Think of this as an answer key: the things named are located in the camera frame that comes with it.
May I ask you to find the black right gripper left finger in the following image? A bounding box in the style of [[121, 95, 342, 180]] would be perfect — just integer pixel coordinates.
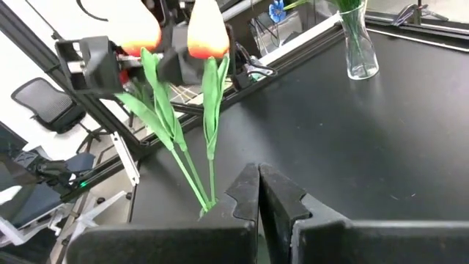
[[65, 163, 259, 264]]

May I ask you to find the silver metal bracket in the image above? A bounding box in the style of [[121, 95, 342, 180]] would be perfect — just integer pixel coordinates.
[[108, 131, 141, 187]]

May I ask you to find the black device with green light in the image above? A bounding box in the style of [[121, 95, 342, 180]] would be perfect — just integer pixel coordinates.
[[13, 149, 97, 201]]

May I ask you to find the black mesh office chair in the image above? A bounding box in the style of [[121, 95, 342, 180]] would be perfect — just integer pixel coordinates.
[[10, 76, 107, 147]]

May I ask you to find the white chair base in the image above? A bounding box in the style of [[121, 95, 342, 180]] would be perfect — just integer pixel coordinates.
[[0, 190, 129, 250]]

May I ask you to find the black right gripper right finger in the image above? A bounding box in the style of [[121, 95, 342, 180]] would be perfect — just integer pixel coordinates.
[[258, 164, 469, 264]]

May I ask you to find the clear glass vase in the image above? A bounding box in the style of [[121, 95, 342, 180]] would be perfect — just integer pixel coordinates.
[[336, 0, 380, 81]]

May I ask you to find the blue seat chair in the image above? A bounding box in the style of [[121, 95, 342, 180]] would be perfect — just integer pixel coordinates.
[[0, 152, 97, 230]]

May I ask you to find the small blue flower sprig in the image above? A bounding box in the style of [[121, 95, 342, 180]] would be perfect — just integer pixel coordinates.
[[268, 0, 312, 23]]

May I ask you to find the black aluminium table frame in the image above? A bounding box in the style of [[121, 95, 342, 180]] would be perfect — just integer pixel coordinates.
[[0, 0, 469, 235]]

